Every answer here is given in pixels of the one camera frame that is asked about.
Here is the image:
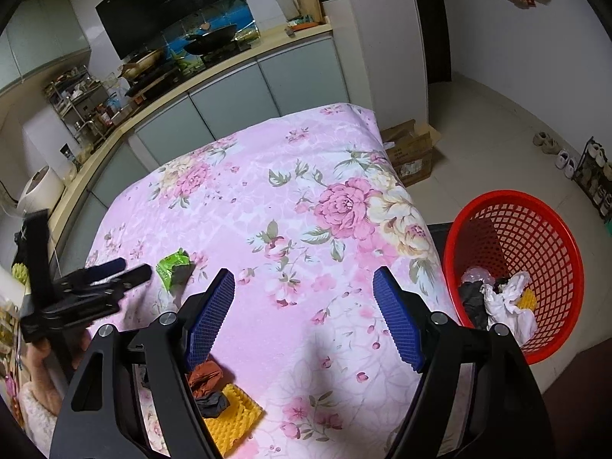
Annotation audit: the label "green snack wrapper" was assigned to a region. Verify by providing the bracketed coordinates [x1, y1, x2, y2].
[156, 249, 195, 294]

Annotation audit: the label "black plastic bag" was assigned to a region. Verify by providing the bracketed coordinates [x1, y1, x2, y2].
[459, 278, 509, 329]

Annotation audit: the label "yellow corrugated sponge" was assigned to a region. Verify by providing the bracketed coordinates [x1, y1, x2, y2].
[203, 383, 265, 458]

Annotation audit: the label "white tissue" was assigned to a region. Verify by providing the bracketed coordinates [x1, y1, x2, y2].
[480, 272, 537, 347]

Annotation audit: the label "fluffy white sleeve forearm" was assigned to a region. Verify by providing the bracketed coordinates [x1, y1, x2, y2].
[18, 382, 57, 458]

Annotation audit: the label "kitchen counter cabinets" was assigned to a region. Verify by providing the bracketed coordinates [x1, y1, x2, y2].
[49, 25, 348, 270]

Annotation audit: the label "person's left hand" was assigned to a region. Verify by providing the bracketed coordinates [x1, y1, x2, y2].
[25, 339, 63, 415]

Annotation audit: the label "white rice cooker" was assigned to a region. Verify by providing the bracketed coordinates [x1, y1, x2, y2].
[16, 166, 65, 216]

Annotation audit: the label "red plastic mesh basket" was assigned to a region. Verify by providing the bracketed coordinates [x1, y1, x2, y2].
[442, 190, 584, 365]

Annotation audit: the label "pink floral tablecloth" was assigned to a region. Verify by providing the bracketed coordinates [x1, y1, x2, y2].
[87, 104, 452, 458]

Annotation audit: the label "metal spice rack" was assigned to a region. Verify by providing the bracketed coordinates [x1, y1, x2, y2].
[42, 65, 120, 149]

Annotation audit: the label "cardboard box on floor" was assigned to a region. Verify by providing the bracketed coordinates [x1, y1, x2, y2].
[381, 119, 442, 187]

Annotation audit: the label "white sneakers pair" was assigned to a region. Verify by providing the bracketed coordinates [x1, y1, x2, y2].
[555, 149, 577, 179]

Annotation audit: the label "beige slippers pair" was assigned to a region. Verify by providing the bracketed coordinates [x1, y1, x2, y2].
[532, 132, 561, 155]

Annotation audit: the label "black wok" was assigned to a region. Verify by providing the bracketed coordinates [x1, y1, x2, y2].
[184, 24, 238, 55]

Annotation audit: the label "black shoe rack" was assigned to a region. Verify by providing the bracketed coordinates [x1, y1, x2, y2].
[573, 137, 611, 224]

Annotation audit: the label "white plastic bottle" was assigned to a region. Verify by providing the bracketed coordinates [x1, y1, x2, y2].
[276, 0, 301, 22]

